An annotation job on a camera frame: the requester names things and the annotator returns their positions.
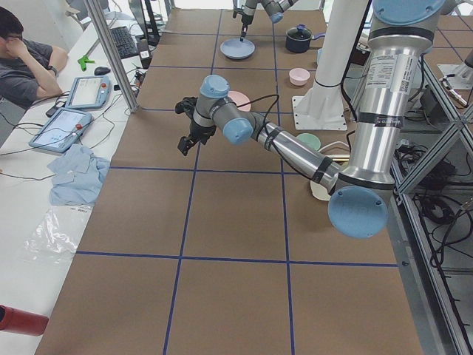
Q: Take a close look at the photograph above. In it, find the glass pot lid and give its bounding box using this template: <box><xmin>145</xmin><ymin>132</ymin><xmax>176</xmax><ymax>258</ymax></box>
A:
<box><xmin>286</xmin><ymin>24</ymin><xmax>312</xmax><ymax>41</ymax></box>

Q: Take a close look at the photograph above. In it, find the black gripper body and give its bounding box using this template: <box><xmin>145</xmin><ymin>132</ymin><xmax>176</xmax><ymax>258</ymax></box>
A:
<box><xmin>174</xmin><ymin>97</ymin><xmax>217</xmax><ymax>145</ymax></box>
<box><xmin>232</xmin><ymin>5</ymin><xmax>256</xmax><ymax>26</ymax></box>

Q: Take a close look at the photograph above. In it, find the aluminium frame post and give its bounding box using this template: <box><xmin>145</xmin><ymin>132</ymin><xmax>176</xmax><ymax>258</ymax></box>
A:
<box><xmin>84</xmin><ymin>0</ymin><xmax>138</xmax><ymax>113</ymax></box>

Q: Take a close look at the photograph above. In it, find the green plastic tool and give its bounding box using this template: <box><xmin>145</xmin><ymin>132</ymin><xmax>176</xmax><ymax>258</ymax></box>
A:
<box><xmin>78</xmin><ymin>55</ymin><xmax>95</xmax><ymax>72</ymax></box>

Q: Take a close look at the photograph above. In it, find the teach pendant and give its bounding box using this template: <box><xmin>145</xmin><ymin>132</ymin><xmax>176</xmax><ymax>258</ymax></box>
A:
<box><xmin>66</xmin><ymin>75</ymin><xmax>110</xmax><ymax>109</ymax></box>
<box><xmin>29</xmin><ymin>108</ymin><xmax>92</xmax><ymax>153</ymax></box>

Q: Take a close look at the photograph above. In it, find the light blue cup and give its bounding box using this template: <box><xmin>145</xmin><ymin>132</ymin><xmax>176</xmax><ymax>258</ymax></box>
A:
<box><xmin>316</xmin><ymin>48</ymin><xmax>323</xmax><ymax>65</ymax></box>

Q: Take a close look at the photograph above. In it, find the dark blue pot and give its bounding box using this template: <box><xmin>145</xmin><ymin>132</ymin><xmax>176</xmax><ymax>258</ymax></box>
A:
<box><xmin>285</xmin><ymin>33</ymin><xmax>326</xmax><ymax>53</ymax></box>

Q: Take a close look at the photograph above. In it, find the red bottle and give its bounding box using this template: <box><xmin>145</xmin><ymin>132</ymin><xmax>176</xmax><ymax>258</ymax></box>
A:
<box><xmin>1</xmin><ymin>305</ymin><xmax>49</xmax><ymax>336</ymax></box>

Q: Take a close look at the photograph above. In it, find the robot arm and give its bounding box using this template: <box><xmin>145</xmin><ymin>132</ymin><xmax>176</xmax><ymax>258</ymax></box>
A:
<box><xmin>232</xmin><ymin>0</ymin><xmax>298</xmax><ymax>42</ymax></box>
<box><xmin>175</xmin><ymin>1</ymin><xmax>444</xmax><ymax>238</ymax></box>

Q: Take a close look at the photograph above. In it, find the black keyboard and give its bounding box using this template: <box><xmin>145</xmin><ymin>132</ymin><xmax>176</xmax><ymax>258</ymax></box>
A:
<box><xmin>110</xmin><ymin>26</ymin><xmax>139</xmax><ymax>59</ymax></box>

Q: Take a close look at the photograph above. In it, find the upper teach pendant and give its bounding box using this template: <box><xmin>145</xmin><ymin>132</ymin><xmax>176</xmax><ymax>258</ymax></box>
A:
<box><xmin>66</xmin><ymin>75</ymin><xmax>110</xmax><ymax>109</ymax></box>

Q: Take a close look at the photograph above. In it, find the pink plate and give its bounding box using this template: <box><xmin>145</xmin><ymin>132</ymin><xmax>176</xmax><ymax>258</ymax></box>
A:
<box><xmin>228</xmin><ymin>90</ymin><xmax>251</xmax><ymax>112</ymax></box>

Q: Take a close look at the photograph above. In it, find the black computer mouse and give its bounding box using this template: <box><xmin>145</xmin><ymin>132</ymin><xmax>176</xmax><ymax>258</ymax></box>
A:
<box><xmin>94</xmin><ymin>67</ymin><xmax>111</xmax><ymax>75</ymax></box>

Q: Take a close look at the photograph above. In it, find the pink bowl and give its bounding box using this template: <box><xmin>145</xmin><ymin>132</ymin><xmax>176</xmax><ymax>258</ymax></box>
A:
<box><xmin>289</xmin><ymin>67</ymin><xmax>310</xmax><ymax>87</ymax></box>

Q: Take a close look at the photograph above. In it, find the seated person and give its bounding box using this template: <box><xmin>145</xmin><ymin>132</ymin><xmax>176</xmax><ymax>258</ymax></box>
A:
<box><xmin>1</xmin><ymin>7</ymin><xmax>68</xmax><ymax>109</ymax></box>

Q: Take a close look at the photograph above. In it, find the light blue plate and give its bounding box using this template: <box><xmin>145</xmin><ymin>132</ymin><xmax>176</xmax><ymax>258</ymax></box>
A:
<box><xmin>220</xmin><ymin>38</ymin><xmax>256</xmax><ymax>60</ymax></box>

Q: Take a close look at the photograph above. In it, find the light blue cloth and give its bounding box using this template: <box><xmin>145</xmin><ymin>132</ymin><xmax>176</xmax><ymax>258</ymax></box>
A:
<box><xmin>47</xmin><ymin>143</ymin><xmax>110</xmax><ymax>206</ymax></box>

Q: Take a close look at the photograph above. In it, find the cream toaster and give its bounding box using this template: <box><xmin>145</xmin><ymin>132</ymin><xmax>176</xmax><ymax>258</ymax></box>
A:
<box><xmin>310</xmin><ymin>141</ymin><xmax>350</xmax><ymax>201</ymax></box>

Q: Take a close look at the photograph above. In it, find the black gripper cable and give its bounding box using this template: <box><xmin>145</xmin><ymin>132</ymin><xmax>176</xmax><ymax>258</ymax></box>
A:
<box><xmin>232</xmin><ymin>94</ymin><xmax>287</xmax><ymax>156</ymax></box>

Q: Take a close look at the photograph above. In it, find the clear plastic bag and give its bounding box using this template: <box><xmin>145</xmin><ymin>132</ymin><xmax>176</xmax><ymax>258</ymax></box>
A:
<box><xmin>19</xmin><ymin>206</ymin><xmax>92</xmax><ymax>265</ymax></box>

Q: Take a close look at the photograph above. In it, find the green bowl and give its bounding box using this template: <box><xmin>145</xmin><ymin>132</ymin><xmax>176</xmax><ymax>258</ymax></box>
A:
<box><xmin>296</xmin><ymin>132</ymin><xmax>321</xmax><ymax>151</ymax></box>

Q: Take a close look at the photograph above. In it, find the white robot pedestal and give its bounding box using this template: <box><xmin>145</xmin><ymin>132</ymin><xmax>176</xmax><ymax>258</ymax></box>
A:
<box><xmin>293</xmin><ymin>0</ymin><xmax>370</xmax><ymax>131</ymax></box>

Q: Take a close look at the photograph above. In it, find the lower teach pendant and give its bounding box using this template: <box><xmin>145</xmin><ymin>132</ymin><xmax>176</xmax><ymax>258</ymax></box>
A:
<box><xmin>29</xmin><ymin>108</ymin><xmax>92</xmax><ymax>153</ymax></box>

